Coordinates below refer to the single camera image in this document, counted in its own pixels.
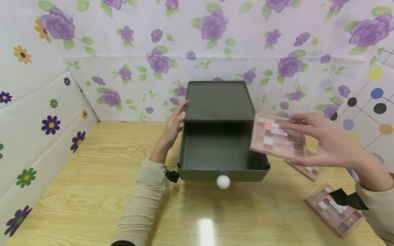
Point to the person's left thumb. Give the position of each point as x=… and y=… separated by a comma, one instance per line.
x=181, y=119

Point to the person's left hand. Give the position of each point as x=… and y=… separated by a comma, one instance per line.
x=167, y=136

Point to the dark green drawer cabinet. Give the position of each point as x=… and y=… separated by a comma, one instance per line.
x=218, y=99

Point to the person's right thumb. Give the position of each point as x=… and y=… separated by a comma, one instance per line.
x=307, y=160

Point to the person's right forearm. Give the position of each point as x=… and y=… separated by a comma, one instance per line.
x=375, y=191

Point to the person's left fingers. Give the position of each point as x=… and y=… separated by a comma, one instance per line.
x=182, y=105

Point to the person's right hand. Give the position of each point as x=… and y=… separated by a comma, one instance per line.
x=332, y=147

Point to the person's right index finger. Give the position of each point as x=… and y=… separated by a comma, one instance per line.
x=295, y=128

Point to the pink eyeshadow palette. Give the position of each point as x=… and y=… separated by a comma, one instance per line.
x=274, y=140
x=311, y=171
x=331, y=212

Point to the black wrist band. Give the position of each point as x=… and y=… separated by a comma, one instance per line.
x=172, y=176
x=347, y=200

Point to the person's left forearm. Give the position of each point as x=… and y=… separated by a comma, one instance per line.
x=141, y=201

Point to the dark green drawer white knob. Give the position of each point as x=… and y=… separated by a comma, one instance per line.
x=215, y=150

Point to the person's right middle finger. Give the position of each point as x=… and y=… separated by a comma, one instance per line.
x=304, y=117

